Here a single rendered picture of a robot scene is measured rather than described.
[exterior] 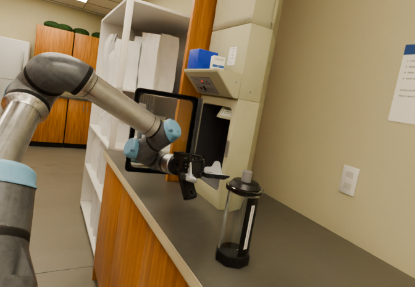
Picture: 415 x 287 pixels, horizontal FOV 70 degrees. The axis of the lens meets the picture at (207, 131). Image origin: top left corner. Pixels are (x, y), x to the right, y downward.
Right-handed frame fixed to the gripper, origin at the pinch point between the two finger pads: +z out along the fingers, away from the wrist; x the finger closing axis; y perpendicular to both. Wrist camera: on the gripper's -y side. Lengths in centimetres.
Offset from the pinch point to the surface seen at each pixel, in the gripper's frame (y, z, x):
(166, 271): -32.3, -12.7, -6.8
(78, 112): 24, -504, 142
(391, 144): 15, 34, 55
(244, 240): -13.8, 14.6, -1.6
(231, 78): 36.2, -12.9, 18.7
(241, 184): 1.9, 13.8, -3.4
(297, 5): 83, -18, 71
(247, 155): 5.6, -13.3, 32.8
